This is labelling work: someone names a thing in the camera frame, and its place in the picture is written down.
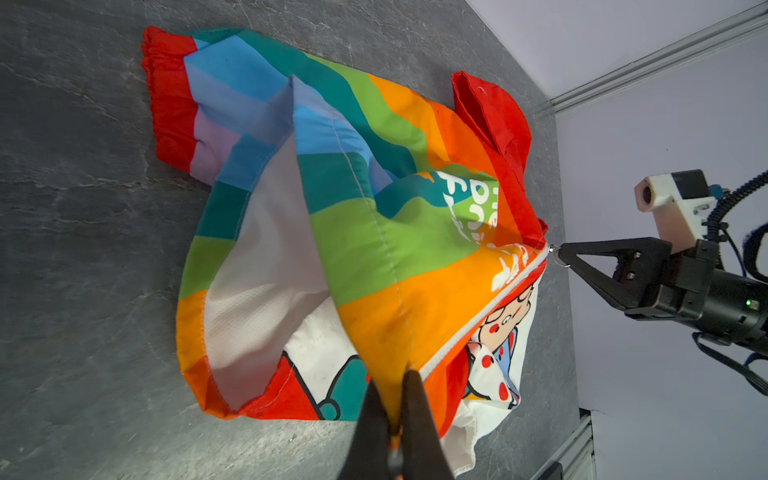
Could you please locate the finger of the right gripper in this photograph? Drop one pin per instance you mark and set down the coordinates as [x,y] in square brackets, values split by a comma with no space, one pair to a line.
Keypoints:
[619,271]

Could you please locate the rainbow red kids jacket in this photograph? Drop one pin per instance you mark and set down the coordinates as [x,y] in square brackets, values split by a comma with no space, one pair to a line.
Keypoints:
[354,231]

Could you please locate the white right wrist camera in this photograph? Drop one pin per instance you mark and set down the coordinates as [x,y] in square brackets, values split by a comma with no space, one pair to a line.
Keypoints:
[680,203]

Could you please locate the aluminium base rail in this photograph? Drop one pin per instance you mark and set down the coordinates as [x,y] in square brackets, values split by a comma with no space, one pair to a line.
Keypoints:
[575,459]

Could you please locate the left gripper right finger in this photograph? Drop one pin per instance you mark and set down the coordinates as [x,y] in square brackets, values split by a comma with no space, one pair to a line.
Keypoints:
[423,457]

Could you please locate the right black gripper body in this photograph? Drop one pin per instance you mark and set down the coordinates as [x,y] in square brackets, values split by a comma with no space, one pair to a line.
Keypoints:
[689,288]

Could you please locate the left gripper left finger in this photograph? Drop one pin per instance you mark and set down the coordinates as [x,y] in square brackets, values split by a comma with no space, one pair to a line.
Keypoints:
[367,458]

